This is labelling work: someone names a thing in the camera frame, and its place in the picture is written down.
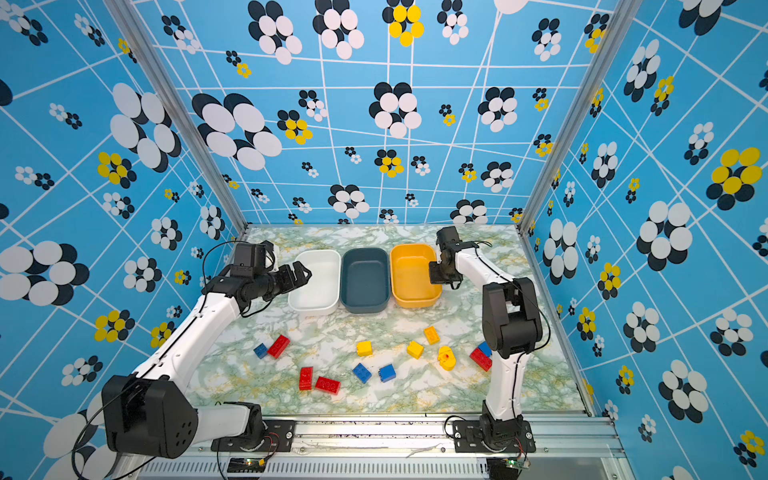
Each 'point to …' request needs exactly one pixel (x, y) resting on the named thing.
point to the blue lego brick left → (362, 373)
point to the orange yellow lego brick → (432, 335)
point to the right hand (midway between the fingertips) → (441, 277)
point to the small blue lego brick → (261, 351)
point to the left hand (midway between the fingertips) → (300, 276)
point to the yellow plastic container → (410, 277)
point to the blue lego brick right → (386, 373)
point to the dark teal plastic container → (365, 280)
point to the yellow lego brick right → (415, 349)
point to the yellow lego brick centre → (364, 348)
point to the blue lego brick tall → (485, 348)
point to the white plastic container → (321, 294)
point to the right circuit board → (505, 468)
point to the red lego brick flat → (328, 385)
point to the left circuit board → (248, 465)
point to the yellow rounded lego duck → (446, 358)
